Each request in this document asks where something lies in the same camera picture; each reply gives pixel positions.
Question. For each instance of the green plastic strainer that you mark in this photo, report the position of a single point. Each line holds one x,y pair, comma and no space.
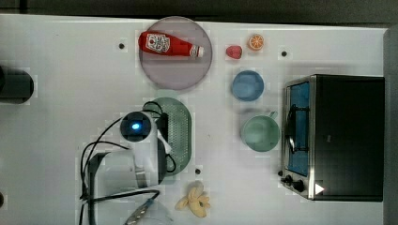
176,131

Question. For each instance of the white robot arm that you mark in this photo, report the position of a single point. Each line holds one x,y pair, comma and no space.
140,130

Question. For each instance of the grey round plate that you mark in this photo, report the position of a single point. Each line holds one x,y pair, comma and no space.
178,72

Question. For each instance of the blue bowl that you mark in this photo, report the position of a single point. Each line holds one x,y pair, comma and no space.
248,85

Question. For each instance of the green cup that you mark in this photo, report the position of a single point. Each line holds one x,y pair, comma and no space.
261,132

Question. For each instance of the strawberry toy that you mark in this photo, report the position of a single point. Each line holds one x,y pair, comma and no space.
234,52

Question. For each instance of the red ketchup bottle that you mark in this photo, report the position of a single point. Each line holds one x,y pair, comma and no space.
164,44

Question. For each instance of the orange slice toy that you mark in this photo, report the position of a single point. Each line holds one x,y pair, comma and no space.
256,42

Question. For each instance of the peeled banana toy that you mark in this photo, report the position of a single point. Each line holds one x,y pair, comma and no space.
195,200

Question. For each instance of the black toaster oven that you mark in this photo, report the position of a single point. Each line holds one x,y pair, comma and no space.
333,138

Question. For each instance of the black cylinder post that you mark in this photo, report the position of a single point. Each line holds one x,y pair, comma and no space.
17,86

